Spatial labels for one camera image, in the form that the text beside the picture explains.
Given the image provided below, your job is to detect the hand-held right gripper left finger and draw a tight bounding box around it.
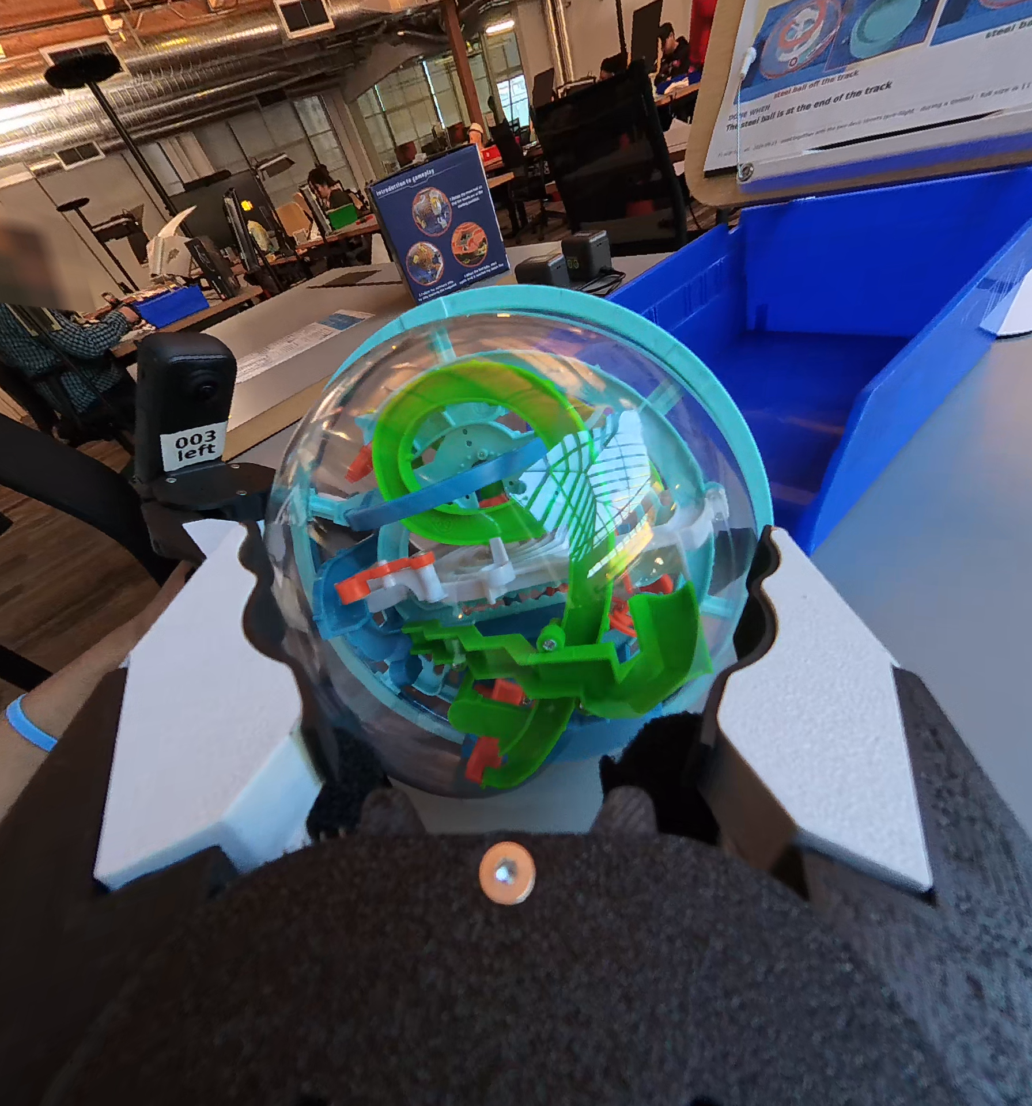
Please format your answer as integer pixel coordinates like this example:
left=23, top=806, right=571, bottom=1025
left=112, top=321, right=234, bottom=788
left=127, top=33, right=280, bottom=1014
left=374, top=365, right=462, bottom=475
left=94, top=518, right=325, bottom=892

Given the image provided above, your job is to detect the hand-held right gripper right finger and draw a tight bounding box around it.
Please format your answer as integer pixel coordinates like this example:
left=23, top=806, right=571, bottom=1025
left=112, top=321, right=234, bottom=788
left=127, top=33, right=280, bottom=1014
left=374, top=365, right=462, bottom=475
left=699, top=524, right=934, bottom=896

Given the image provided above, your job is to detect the clear plastic maze ball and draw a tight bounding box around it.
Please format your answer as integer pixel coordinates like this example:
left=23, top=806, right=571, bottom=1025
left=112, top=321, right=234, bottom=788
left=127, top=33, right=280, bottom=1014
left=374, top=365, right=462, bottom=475
left=260, top=283, right=776, bottom=791

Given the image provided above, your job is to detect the person's left hand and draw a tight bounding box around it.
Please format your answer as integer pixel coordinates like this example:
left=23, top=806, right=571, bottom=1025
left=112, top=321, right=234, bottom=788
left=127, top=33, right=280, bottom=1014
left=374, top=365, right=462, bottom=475
left=44, top=562, right=195, bottom=740

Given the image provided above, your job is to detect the blue wristband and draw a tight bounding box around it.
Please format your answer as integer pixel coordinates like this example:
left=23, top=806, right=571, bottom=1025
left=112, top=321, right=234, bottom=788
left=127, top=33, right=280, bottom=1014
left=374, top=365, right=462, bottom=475
left=6, top=694, right=61, bottom=753

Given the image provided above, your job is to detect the black floor lamp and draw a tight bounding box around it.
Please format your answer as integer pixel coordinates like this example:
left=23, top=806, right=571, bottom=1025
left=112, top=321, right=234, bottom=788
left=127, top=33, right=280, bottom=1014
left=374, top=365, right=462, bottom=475
left=44, top=50, right=180, bottom=217

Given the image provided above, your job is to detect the blue game leaflet stand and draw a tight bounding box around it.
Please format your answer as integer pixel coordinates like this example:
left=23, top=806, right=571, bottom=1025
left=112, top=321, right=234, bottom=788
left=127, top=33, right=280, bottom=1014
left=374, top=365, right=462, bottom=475
left=369, top=144, right=512, bottom=304

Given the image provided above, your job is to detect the blue plastic bin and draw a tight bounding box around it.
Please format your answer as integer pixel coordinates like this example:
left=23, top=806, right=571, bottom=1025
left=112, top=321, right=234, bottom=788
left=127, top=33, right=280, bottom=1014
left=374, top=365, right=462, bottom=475
left=606, top=160, right=1032, bottom=554

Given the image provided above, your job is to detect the white paper sheet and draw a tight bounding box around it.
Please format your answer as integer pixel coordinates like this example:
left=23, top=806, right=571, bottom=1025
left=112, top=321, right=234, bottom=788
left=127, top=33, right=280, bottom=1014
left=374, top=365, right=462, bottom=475
left=982, top=246, right=1032, bottom=338

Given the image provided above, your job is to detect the wooden instruction board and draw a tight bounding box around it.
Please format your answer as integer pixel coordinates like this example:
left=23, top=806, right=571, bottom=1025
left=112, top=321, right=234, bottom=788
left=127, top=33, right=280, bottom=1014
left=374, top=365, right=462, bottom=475
left=684, top=0, right=1032, bottom=209

